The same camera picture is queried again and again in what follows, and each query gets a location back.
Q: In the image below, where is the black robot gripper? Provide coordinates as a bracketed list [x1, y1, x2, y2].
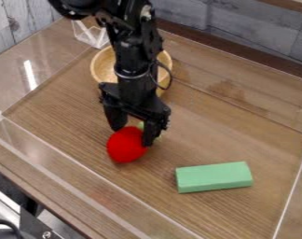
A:
[98, 69, 170, 147]

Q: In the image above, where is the red plush strawberry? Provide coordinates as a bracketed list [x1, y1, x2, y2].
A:
[105, 121, 149, 163]

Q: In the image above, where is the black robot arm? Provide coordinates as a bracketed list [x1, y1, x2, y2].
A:
[46, 0, 170, 147]

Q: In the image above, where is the wooden bowl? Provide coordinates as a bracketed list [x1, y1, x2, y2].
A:
[89, 47, 173, 87]

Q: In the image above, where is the green foam block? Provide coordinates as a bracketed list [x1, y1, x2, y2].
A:
[176, 162, 253, 193]

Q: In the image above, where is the clear acrylic triangular stand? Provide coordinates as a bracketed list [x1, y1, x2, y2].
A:
[70, 21, 108, 49]

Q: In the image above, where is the clear acrylic tray wall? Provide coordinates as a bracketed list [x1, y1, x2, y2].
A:
[0, 114, 201, 239]

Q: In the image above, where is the black metal bracket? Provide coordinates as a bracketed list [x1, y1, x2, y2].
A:
[18, 206, 64, 239]

